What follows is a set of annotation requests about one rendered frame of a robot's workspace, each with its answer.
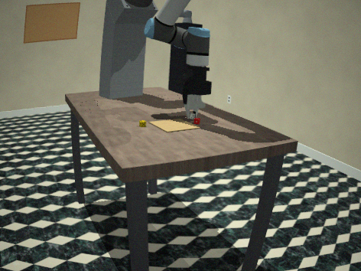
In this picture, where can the yellow die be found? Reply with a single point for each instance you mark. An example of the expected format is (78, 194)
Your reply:
(142, 123)

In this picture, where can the tan flat mat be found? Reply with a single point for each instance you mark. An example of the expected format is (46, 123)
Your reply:
(174, 125)

